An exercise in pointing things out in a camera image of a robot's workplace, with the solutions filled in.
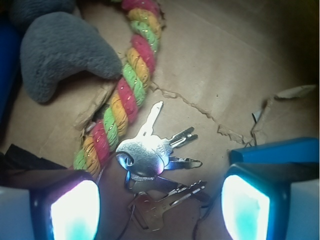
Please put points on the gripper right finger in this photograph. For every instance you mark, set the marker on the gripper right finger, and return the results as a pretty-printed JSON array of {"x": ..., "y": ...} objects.
[{"x": 272, "y": 201}]

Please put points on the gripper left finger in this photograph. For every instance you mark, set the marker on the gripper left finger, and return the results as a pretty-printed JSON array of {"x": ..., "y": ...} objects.
[{"x": 48, "y": 205}]

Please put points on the silver key bunch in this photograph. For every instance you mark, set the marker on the silver key bunch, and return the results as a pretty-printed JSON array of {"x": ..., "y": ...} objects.
[{"x": 145, "y": 157}]

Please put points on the brown paper bag bin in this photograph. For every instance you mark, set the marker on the brown paper bag bin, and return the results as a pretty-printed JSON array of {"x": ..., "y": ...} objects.
[{"x": 219, "y": 65}]

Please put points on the grey plush toy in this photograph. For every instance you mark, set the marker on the grey plush toy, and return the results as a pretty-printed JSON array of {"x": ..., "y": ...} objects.
[{"x": 57, "y": 44}]

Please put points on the blue plastic object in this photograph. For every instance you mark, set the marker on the blue plastic object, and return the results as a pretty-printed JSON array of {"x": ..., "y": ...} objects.
[{"x": 10, "y": 44}]

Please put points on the multicolour twisted rope toy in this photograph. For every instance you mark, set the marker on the multicolour twisted rope toy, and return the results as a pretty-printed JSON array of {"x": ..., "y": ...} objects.
[{"x": 146, "y": 23}]

